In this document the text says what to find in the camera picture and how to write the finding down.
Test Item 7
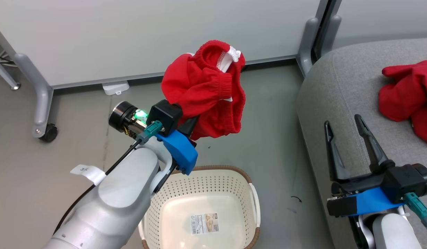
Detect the black caster wheel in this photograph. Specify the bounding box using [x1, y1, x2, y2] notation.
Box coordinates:
[39, 123, 58, 143]

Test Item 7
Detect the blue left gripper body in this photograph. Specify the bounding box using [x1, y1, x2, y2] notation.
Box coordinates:
[108, 101, 198, 175]

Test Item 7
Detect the red garment with white zipper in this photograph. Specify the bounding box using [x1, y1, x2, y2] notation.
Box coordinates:
[161, 40, 246, 140]

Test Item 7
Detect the white power adapter box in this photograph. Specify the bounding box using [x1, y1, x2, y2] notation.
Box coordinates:
[102, 81, 130, 96]

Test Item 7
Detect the product label sticker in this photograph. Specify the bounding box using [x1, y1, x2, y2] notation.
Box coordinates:
[190, 213, 220, 236]

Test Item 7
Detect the teal right cable connector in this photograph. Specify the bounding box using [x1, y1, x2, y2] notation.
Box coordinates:
[404, 193, 427, 229]

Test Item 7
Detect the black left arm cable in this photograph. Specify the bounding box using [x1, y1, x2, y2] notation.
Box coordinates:
[54, 140, 145, 236]

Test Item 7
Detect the grey fabric sofa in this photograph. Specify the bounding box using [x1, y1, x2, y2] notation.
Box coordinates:
[297, 37, 427, 249]

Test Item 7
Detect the grey metal table leg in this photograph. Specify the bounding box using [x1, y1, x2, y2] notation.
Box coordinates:
[0, 55, 21, 91]

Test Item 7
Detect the cream perforated laundry basket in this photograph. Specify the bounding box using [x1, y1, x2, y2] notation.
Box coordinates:
[138, 165, 261, 249]

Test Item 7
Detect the teal left cable connector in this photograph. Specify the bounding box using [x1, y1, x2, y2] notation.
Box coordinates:
[136, 120, 164, 145]

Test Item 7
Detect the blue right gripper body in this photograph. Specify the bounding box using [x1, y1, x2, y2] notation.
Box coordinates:
[326, 172, 405, 218]

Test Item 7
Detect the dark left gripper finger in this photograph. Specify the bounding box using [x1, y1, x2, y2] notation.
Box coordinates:
[179, 116, 200, 139]

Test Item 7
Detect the teal cable connector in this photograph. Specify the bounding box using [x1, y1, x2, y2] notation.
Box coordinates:
[136, 120, 164, 145]
[404, 193, 427, 229]

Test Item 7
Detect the white partition panel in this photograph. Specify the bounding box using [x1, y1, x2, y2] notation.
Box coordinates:
[333, 0, 427, 49]
[0, 0, 330, 89]

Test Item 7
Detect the white paper cable tag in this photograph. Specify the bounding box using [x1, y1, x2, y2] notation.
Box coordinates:
[71, 164, 107, 186]

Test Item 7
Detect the grey partition foot with caster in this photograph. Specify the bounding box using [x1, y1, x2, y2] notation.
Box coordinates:
[15, 53, 54, 139]

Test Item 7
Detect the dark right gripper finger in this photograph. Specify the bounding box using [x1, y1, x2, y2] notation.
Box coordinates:
[354, 114, 396, 173]
[324, 120, 352, 182]

